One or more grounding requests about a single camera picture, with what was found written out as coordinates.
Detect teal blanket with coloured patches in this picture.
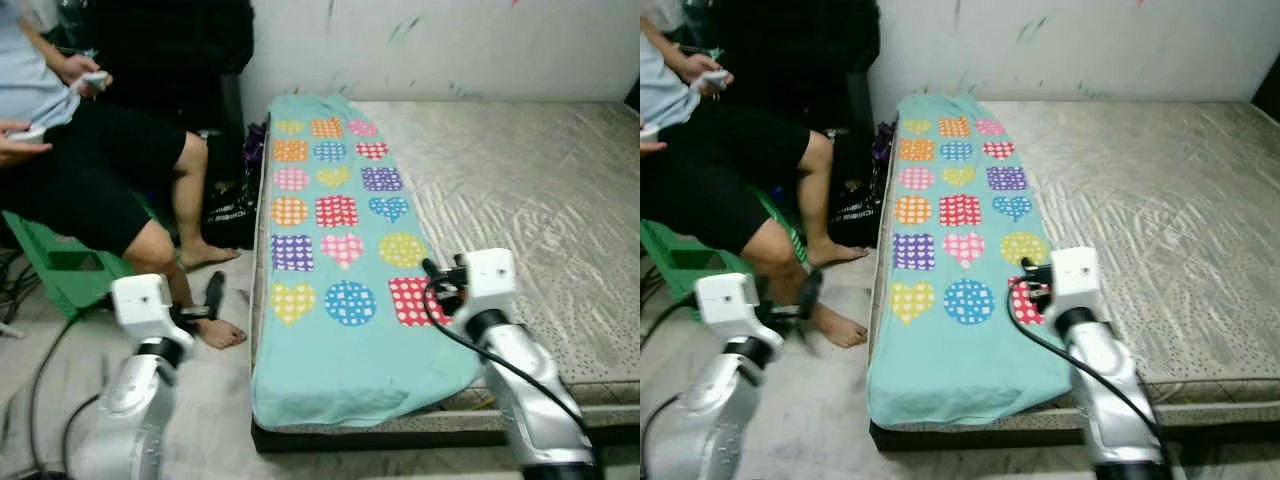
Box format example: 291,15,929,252
252,93,483,429
868,93,1073,429

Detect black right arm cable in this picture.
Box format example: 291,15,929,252
423,280,599,461
1007,276,1171,451

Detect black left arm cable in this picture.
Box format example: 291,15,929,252
28,305,116,476
640,295,699,471

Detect black tufted headboard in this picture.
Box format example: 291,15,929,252
1252,70,1280,123

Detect black bed frame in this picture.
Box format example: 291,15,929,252
868,410,1280,451
250,415,641,453

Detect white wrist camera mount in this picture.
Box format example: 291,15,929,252
1048,246,1099,316
110,274,176,346
693,273,761,343
458,248,518,323

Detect person in black shorts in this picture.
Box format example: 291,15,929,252
640,0,869,349
0,0,247,349

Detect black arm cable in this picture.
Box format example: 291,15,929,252
640,295,699,471
423,280,599,461
28,305,116,476
1007,276,1171,451

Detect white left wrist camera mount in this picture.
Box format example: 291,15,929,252
693,273,761,343
110,274,176,346

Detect green plastic stool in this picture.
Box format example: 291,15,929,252
640,195,801,301
0,210,136,321

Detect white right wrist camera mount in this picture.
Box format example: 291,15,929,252
458,248,518,323
1048,246,1099,316

